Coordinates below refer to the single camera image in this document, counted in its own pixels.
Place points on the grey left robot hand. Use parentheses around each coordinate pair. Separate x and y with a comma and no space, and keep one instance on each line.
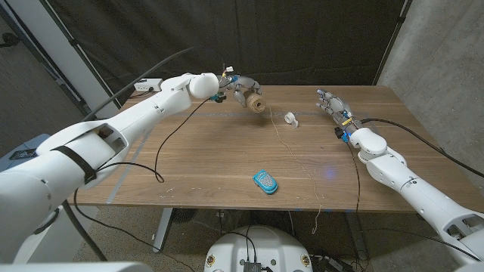
(244,83)

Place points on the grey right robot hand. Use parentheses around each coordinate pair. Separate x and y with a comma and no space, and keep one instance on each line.
(336,107)

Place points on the brown twine spool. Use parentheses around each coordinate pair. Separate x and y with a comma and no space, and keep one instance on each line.
(257,102)

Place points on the brown twine strand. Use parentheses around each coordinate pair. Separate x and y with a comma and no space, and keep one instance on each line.
(291,152)

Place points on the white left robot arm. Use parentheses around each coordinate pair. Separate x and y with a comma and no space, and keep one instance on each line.
(113,128)

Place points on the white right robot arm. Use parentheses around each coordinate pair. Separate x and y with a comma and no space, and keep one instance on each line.
(416,192)

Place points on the white tape roll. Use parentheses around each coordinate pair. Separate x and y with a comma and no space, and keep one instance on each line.
(290,118)

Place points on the black backdrop curtain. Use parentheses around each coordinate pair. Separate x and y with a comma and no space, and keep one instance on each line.
(302,38)

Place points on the blue oval scrubber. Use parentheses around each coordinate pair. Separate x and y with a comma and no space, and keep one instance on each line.
(265,181)

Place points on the black ribbed disc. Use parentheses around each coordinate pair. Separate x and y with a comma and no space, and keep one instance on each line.
(184,215)

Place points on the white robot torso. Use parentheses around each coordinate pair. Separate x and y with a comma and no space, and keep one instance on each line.
(261,245)

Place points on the white table leg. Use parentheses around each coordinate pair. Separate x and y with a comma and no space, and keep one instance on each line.
(162,230)

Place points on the blue plastic container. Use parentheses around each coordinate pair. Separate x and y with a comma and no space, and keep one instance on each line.
(38,140)

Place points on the black flat device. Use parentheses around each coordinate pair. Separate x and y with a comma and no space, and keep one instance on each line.
(23,154)

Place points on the black backdrop frame pole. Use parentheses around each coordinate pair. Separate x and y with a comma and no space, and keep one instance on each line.
(393,38)
(75,47)

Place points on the dark grey wall rail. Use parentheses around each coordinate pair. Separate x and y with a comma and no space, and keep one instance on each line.
(49,70)

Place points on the black wall fixture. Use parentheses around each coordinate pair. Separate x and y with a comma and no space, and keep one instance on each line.
(8,39)

